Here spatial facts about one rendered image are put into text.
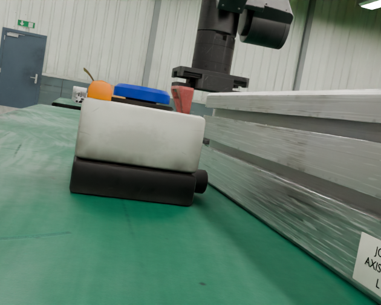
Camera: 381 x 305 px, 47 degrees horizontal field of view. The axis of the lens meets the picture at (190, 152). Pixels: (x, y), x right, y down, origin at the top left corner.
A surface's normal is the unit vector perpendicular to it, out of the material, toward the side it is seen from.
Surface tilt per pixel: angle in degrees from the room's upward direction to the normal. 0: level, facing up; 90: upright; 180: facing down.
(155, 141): 90
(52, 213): 0
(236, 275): 0
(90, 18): 90
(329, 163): 90
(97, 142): 90
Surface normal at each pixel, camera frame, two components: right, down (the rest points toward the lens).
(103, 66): 0.25, 0.13
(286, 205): -0.96, -0.14
